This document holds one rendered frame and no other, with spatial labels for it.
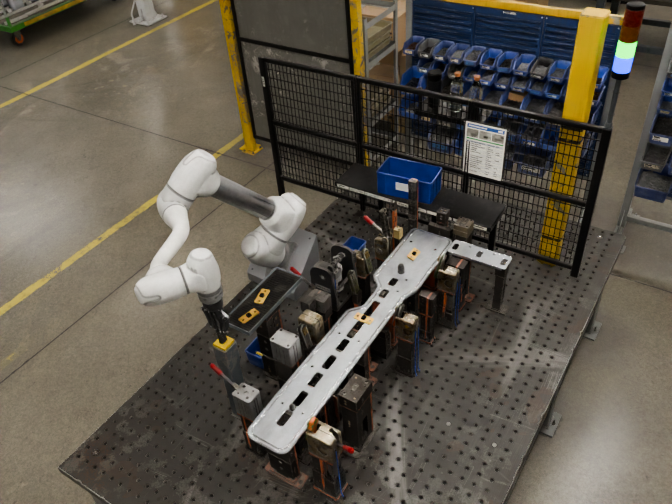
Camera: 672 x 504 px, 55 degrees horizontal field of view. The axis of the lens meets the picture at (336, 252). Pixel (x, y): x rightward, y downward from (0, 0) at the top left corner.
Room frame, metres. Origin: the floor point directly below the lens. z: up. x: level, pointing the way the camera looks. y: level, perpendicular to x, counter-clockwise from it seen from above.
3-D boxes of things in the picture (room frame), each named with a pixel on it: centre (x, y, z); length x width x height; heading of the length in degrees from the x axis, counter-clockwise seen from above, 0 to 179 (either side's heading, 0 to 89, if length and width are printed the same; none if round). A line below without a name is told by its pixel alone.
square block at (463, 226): (2.45, -0.63, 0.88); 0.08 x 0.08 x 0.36; 54
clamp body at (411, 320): (1.87, -0.27, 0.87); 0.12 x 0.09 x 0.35; 54
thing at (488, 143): (2.69, -0.77, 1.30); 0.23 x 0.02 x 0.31; 54
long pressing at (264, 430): (1.90, -0.09, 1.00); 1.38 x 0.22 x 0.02; 144
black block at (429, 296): (2.04, -0.39, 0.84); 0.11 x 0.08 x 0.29; 54
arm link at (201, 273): (1.71, 0.48, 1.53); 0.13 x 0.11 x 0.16; 112
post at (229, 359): (1.72, 0.46, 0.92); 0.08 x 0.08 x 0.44; 54
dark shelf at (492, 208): (2.77, -0.45, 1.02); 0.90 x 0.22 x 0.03; 54
